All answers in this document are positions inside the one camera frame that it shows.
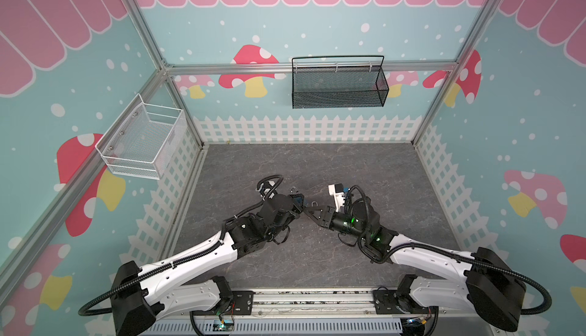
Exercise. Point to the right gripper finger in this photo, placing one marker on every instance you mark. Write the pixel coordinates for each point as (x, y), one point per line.
(319, 209)
(321, 218)

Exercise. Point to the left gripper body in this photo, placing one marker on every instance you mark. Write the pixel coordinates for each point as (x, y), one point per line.
(292, 215)

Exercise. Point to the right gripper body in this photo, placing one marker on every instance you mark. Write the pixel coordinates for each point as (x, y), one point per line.
(327, 214)

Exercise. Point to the blue padlock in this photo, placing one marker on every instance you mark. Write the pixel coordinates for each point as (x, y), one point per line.
(298, 198)

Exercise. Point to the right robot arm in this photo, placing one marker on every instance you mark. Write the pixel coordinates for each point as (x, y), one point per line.
(480, 281)

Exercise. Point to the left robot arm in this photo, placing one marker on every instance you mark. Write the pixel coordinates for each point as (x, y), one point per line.
(143, 295)

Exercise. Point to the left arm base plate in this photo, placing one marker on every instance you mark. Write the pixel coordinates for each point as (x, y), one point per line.
(240, 303)

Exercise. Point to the aluminium front rail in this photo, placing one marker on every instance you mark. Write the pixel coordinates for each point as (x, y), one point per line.
(324, 302)

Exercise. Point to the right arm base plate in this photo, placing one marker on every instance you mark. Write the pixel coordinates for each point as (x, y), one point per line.
(392, 302)

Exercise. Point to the black mesh wall basket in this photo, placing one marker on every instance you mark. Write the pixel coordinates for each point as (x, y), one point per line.
(338, 82)

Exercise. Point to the white mesh wall basket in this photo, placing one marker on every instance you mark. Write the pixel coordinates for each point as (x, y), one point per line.
(143, 140)

